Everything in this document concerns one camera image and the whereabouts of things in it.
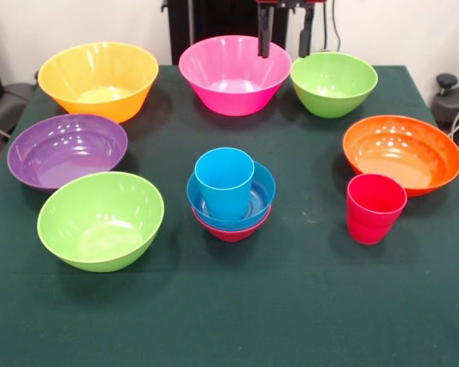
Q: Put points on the blue plastic cup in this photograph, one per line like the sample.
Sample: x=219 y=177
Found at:
x=225 y=191

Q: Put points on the small red plastic bowl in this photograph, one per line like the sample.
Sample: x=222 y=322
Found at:
x=231 y=235

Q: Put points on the large yellow-orange plastic bowl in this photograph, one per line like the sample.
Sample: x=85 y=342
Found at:
x=99 y=65

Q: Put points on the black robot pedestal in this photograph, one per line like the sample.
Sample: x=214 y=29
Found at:
x=214 y=19

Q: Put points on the large pink plastic bowl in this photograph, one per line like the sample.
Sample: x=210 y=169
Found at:
x=233 y=65

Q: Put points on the black floor stand base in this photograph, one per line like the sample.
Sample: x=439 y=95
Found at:
x=451 y=103

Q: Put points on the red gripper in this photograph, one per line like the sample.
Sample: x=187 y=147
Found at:
x=290 y=1

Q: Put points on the red plastic cup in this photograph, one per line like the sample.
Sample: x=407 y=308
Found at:
x=371 y=221

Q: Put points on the black wall plug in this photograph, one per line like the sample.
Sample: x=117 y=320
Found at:
x=324 y=50

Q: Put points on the light green plastic bowl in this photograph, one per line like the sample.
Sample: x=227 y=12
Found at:
x=99 y=218
x=333 y=84

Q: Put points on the dark green table cloth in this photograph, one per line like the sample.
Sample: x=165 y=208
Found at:
x=229 y=306

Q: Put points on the small blue plastic bowl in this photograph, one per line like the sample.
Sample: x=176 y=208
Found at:
x=262 y=191

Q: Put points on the shallow orange plastic bowl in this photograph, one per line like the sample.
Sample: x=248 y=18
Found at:
x=401 y=156

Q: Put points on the shallow purple plastic bowl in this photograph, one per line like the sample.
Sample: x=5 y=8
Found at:
x=65 y=149

